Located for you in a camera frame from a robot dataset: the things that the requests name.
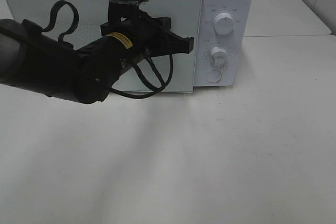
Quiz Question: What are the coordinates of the lower white microwave knob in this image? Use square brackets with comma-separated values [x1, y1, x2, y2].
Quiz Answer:
[209, 46, 228, 67]

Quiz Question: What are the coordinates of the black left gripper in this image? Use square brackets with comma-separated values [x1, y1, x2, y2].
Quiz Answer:
[99, 10, 194, 64]

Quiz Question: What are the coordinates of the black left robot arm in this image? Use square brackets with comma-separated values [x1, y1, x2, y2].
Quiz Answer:
[1, 12, 194, 104]

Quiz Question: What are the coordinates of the upper white microwave knob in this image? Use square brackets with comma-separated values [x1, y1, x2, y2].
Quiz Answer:
[213, 12, 235, 35]

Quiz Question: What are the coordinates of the white microwave knob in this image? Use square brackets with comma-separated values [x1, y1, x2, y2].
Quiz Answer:
[209, 46, 228, 67]
[213, 12, 235, 35]

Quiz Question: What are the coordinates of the round door release button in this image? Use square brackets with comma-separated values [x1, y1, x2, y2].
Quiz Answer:
[206, 70, 222, 83]

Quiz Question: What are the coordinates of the white microwave oven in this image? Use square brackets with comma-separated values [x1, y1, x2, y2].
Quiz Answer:
[2, 0, 255, 93]

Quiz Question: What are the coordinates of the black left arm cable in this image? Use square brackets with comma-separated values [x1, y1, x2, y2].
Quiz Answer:
[43, 0, 174, 99]

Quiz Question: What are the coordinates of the white microwave door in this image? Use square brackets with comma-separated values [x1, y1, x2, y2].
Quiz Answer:
[6, 0, 202, 93]

